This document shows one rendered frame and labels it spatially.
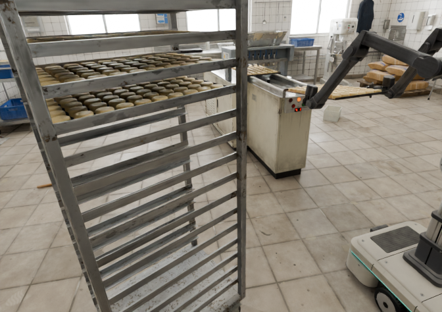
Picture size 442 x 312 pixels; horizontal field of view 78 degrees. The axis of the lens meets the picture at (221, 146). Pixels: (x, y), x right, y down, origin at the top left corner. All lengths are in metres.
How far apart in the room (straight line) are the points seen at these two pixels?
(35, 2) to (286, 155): 2.28
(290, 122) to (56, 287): 2.11
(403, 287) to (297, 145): 1.44
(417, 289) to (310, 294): 0.53
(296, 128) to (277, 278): 1.32
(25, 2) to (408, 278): 1.82
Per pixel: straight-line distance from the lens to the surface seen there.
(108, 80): 0.77
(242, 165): 1.09
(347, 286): 1.96
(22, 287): 2.25
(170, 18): 1.31
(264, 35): 3.05
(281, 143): 2.56
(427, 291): 1.75
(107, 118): 0.78
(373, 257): 1.80
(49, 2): 0.74
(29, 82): 0.71
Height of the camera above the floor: 1.46
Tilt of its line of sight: 25 degrees down
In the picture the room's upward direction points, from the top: 2 degrees counter-clockwise
